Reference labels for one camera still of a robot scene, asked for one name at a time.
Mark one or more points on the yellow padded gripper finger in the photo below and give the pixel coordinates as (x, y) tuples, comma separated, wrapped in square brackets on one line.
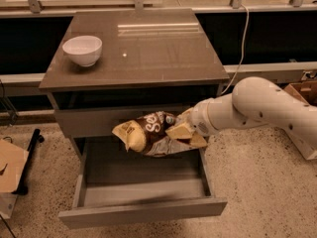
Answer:
[(197, 141), (180, 131)]

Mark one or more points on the brown chip bag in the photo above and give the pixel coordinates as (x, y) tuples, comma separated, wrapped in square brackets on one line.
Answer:
[(146, 134)]

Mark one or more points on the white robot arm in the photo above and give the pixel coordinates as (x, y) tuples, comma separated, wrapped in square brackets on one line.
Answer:
[(254, 102)]

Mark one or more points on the open grey middle drawer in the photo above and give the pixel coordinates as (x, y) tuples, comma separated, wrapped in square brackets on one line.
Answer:
[(115, 186)]

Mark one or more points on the grey drawer cabinet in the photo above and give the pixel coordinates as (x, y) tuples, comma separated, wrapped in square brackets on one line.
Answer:
[(149, 57)]

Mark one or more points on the cardboard box on right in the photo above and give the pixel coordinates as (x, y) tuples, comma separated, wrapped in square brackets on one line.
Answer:
[(302, 131)]

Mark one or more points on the white ceramic bowl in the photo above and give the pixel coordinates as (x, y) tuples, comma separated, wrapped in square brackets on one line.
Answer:
[(83, 50)]

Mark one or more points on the black stand leg left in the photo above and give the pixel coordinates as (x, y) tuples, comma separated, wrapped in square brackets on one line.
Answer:
[(22, 188)]

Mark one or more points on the cardboard sheet on left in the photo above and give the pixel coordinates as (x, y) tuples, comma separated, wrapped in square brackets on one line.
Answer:
[(12, 163)]

